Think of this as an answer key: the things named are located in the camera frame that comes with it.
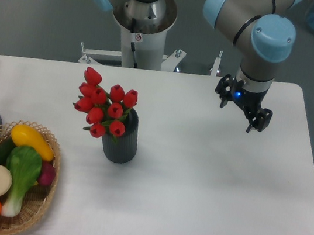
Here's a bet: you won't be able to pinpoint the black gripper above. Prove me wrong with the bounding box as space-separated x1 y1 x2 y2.
215 74 273 133

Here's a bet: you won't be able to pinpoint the red tulip bouquet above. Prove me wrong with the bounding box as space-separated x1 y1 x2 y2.
73 67 138 141

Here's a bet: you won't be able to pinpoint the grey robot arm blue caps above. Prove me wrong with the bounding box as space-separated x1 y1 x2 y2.
93 0 300 132

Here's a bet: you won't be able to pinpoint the dark grey ribbed vase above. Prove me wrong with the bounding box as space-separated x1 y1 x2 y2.
102 109 139 164

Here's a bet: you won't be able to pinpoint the purple red radish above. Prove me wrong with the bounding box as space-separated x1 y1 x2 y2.
37 161 56 186

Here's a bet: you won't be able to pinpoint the yellow squash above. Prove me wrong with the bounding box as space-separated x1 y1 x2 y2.
11 124 54 162

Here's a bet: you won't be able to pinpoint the green bok choy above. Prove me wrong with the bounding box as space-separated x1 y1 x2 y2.
1 145 42 218

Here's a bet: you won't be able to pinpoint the woven wicker basket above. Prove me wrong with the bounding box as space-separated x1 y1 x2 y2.
0 120 61 235

